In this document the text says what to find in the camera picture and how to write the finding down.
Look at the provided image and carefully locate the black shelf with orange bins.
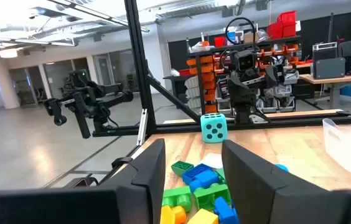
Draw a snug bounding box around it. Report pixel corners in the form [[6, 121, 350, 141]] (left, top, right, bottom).
[[166, 34, 303, 114]]

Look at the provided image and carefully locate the clear plastic bin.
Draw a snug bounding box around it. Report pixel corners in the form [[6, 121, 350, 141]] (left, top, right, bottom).
[[322, 117, 351, 189]]

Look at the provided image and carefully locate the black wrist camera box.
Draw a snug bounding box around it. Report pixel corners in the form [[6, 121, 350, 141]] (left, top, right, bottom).
[[236, 49, 257, 73]]

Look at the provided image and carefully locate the red plastic crate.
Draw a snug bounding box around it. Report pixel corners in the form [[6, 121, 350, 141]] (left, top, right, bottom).
[[276, 10, 297, 38], [266, 22, 284, 40]]

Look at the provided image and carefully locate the black left camera cable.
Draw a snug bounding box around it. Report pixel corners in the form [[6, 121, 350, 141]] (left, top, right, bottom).
[[224, 17, 257, 52]]

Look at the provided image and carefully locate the black table edge clamp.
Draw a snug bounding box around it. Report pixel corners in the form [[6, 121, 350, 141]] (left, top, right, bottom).
[[64, 176, 100, 189], [111, 156, 134, 170]]

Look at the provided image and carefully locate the grey equipment case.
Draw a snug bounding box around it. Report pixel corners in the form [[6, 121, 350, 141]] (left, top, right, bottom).
[[311, 42, 347, 80]]

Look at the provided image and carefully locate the yellow toy block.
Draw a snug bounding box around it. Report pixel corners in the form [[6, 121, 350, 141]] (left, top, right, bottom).
[[187, 208, 219, 224]]

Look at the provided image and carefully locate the long ceiling light bar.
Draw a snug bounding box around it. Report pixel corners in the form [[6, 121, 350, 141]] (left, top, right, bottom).
[[47, 0, 151, 34]]

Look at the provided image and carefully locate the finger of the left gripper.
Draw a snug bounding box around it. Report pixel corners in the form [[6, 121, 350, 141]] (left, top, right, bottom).
[[227, 73, 248, 108], [264, 65, 281, 90]]

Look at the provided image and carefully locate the green toy block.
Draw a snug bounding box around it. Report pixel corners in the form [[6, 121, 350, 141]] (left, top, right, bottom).
[[193, 183, 232, 212], [162, 185, 193, 213], [215, 167, 226, 184]]

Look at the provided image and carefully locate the blue rounded toy block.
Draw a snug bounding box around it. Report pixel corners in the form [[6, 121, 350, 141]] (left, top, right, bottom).
[[274, 163, 290, 174]]

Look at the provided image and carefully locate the dark blue toy brick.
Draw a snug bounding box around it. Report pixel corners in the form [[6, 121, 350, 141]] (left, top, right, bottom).
[[181, 163, 213, 185]]

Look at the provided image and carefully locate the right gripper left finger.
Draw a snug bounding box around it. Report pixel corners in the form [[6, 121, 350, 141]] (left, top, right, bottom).
[[0, 138, 166, 224]]

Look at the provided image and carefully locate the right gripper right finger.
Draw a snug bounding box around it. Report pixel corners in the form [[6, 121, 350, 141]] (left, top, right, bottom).
[[221, 139, 351, 224]]

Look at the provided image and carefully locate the silver aluminium bracket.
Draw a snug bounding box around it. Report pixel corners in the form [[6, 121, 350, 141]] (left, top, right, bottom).
[[136, 108, 149, 147]]

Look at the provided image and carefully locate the teal foam die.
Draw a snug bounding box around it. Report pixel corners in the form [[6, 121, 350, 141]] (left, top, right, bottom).
[[200, 113, 228, 144]]

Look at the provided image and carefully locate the wooden background desk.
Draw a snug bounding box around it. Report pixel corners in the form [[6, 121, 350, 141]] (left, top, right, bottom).
[[299, 70, 351, 110]]

